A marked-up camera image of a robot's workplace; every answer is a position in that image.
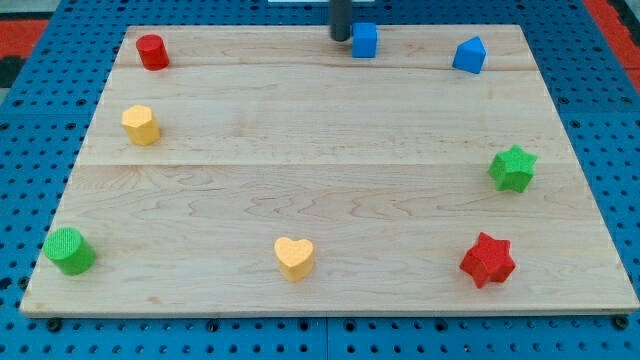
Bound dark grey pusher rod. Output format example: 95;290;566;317
328;0;352;42

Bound red star block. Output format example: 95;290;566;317
459;232;516;288

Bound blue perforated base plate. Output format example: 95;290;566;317
1;1;639;359

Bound green star block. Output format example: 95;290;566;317
488;144;538;193

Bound yellow hexagon block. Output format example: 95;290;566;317
121;105;160;146

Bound green cylinder block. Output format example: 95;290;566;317
43;227;96;276

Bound yellow heart block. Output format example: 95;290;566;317
274;237;315;282

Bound red cylinder block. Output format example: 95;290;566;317
135;34;170;71

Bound light wooden board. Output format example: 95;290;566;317
21;25;639;318

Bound blue cube block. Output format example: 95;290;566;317
352;22;378;58

